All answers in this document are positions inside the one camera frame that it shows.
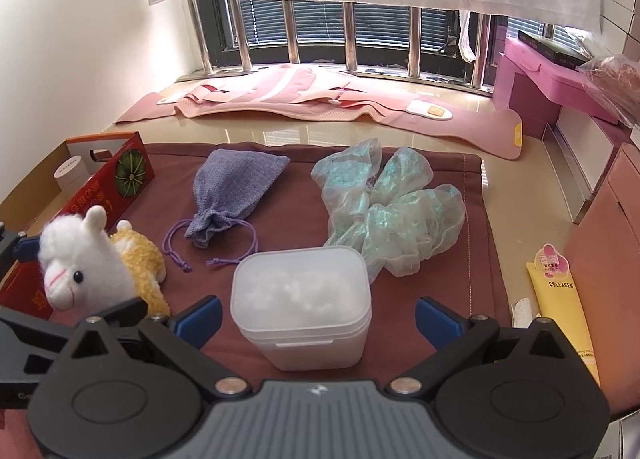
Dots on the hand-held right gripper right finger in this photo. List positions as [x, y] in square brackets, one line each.
[436, 320]

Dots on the iridescent green organza bag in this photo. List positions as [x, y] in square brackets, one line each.
[400, 219]

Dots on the white yellow alpaca plush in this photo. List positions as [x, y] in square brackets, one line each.
[75, 249]

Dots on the pink gift box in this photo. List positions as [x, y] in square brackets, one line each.
[545, 84]

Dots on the translucent cotton swab container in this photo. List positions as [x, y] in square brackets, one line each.
[300, 299]

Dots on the white cylinder jar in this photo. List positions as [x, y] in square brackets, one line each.
[70, 174]

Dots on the stack of white boxes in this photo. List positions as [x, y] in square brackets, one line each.
[622, 9]

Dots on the orange cardboard box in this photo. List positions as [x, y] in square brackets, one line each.
[100, 189]

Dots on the yellow cream tube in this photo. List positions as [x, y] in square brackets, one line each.
[565, 304]

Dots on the clear plastic bag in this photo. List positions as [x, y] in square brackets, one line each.
[615, 84]

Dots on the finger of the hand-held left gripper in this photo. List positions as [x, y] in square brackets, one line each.
[120, 311]
[25, 248]

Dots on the pink waist belt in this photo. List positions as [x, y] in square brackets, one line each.
[300, 94]

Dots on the pink storage case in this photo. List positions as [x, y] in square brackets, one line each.
[610, 249]

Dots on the flat black box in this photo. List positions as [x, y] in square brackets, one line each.
[550, 46]

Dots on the metal window grille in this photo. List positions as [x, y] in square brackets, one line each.
[320, 34]

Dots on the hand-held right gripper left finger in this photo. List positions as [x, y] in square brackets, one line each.
[205, 315]

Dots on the white stick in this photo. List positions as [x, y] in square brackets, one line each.
[524, 311]

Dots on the maroon cloth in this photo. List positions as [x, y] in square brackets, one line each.
[300, 159]

